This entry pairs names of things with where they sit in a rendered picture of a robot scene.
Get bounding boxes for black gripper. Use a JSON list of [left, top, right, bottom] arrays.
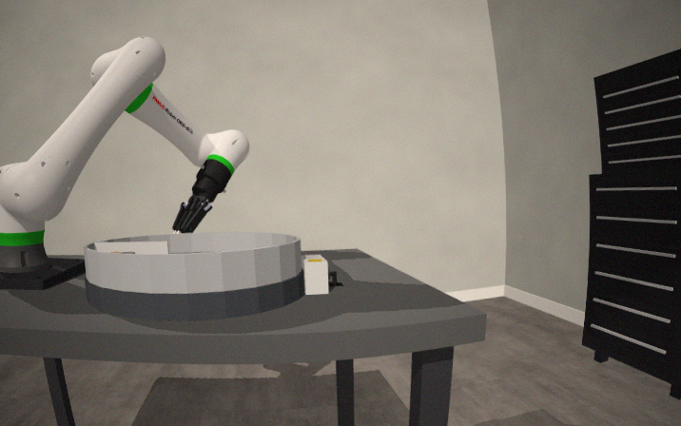
[[172, 178, 219, 234]]

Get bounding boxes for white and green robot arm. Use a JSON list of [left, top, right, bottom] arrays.
[[0, 37, 249, 273]]

